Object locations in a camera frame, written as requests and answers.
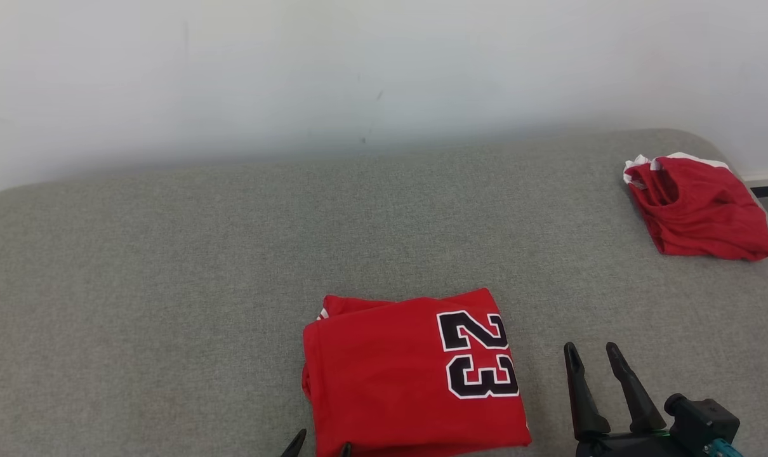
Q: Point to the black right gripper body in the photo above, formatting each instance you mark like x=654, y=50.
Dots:
x=688, y=431

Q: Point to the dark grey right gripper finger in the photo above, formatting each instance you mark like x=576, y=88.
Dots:
x=584, y=400
x=635, y=397

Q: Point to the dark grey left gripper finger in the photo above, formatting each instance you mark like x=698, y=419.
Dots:
x=346, y=452
x=295, y=447

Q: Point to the red white basketball jersey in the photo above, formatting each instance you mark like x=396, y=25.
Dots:
x=384, y=381

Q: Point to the red shorts white trim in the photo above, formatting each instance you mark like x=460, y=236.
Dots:
x=701, y=209

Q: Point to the grey fabric sofa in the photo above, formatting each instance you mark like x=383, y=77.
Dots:
x=168, y=285

